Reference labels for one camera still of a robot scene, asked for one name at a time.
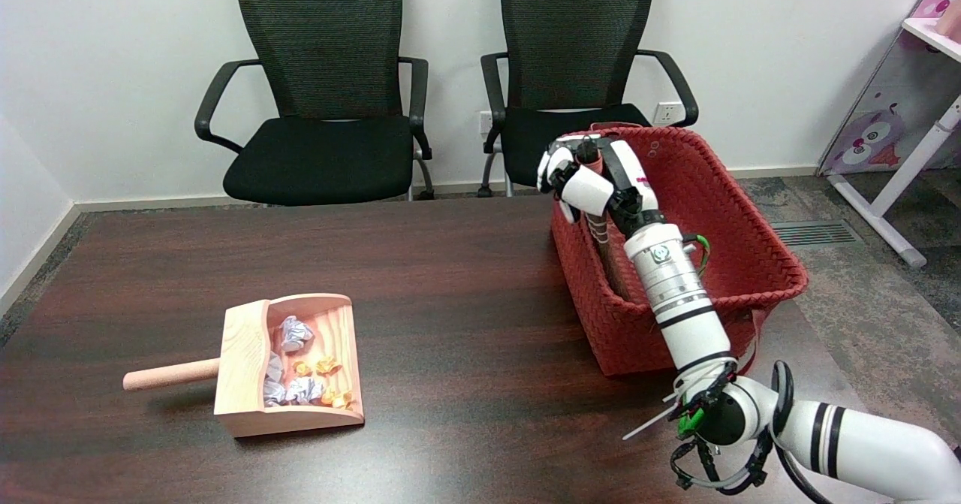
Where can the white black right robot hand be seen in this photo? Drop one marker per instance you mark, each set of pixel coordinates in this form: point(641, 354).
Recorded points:
point(593, 188)

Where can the brown straw hand broom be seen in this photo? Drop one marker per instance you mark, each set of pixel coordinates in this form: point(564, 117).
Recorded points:
point(598, 230)

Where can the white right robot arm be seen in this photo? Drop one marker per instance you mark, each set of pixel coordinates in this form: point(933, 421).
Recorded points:
point(687, 309)

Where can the red woven plastic basket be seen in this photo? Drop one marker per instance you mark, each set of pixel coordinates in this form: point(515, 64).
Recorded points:
point(736, 226)

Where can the black mesh office chair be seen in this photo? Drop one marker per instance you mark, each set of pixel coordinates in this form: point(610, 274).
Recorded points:
point(578, 31)
point(323, 151)

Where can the grey floor vent grille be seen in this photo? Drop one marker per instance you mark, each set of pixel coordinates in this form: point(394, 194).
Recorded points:
point(814, 233)

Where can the white zip tie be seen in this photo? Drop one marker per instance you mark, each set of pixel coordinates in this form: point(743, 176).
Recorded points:
point(653, 423)

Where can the pink owl print panel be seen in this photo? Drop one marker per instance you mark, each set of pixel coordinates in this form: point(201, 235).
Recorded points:
point(878, 125)

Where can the crumpled orange paper ball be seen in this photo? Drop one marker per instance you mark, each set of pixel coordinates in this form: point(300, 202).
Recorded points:
point(339, 398)
point(301, 369)
point(327, 366)

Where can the crumpled white paper ball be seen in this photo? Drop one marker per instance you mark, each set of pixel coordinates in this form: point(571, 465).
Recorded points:
point(304, 390)
point(273, 393)
point(296, 333)
point(274, 369)

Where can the white wall power outlet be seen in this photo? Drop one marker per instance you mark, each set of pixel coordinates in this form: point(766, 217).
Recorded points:
point(667, 113)
point(484, 122)

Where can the white frame children's desk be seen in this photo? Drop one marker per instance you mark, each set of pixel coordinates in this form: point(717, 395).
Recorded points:
point(893, 188)

